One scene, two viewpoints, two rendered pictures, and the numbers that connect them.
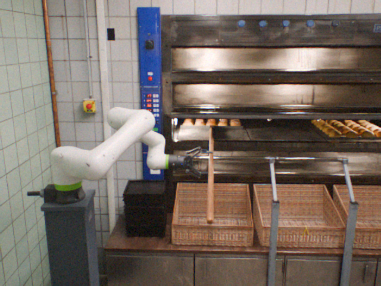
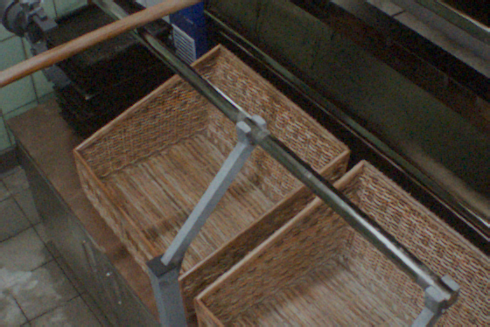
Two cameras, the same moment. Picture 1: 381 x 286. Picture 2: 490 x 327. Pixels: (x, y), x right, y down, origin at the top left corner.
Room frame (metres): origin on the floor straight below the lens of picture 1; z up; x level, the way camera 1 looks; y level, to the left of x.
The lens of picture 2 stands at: (1.79, -1.49, 2.10)
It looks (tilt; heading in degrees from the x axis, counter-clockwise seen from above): 42 degrees down; 57
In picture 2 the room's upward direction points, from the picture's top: 6 degrees counter-clockwise
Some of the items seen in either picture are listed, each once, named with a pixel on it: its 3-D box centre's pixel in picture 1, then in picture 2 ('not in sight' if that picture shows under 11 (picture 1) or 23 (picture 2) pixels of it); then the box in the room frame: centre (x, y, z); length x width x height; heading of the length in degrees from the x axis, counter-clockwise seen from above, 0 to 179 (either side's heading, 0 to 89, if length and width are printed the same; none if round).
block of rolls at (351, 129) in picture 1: (347, 126); not in sight; (3.21, -1.36, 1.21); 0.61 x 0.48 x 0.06; 178
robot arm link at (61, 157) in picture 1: (68, 167); not in sight; (1.68, 0.56, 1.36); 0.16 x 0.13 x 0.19; 61
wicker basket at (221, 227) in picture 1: (212, 212); (204, 172); (2.55, -0.16, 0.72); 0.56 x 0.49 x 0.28; 87
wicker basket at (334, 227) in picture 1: (294, 213); (363, 325); (2.53, -0.76, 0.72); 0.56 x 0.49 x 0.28; 89
